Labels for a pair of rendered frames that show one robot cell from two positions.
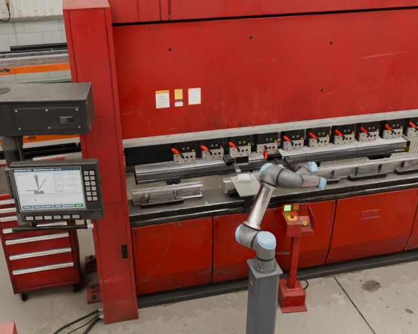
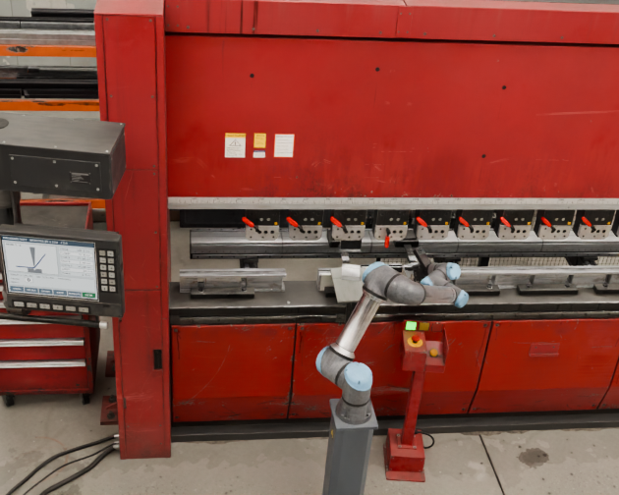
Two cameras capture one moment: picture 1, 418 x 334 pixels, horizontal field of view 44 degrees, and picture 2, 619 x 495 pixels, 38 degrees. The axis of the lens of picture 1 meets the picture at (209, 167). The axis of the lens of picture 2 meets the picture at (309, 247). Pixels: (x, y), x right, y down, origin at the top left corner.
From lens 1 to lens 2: 0.72 m
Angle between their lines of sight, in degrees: 6
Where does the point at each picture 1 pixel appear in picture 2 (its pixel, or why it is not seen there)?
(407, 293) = (587, 476)
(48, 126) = (55, 184)
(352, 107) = (531, 185)
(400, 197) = (595, 328)
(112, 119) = (154, 172)
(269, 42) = (406, 78)
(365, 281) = (527, 450)
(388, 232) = (573, 379)
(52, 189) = (53, 269)
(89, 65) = (126, 93)
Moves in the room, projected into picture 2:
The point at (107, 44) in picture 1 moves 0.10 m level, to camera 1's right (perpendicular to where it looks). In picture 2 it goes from (154, 67) to (181, 70)
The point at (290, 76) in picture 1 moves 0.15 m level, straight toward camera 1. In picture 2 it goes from (435, 131) to (429, 145)
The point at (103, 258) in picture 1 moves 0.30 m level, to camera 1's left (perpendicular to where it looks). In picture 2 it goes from (125, 364) to (62, 356)
